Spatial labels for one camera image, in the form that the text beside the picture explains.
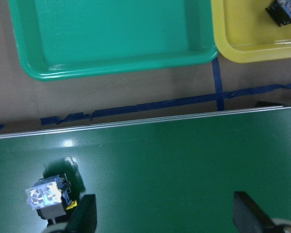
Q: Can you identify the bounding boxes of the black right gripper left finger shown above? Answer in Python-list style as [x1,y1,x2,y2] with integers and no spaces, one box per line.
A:
[65,194,97,233]

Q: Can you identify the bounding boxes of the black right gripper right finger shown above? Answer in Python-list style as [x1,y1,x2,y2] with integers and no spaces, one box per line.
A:
[233,191,274,233]

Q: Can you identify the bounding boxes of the yellow push button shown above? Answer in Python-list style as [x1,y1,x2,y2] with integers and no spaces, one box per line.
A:
[25,173,78,225]
[265,0,291,27]

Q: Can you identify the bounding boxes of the green conveyor belt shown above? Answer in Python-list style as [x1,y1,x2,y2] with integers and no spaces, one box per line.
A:
[0,107,291,233]

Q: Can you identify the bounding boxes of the green plastic tray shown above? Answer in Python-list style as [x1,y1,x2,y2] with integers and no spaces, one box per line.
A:
[9,0,218,81]

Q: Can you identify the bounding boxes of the yellow plastic tray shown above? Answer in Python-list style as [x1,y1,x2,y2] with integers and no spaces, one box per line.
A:
[211,0,291,63]

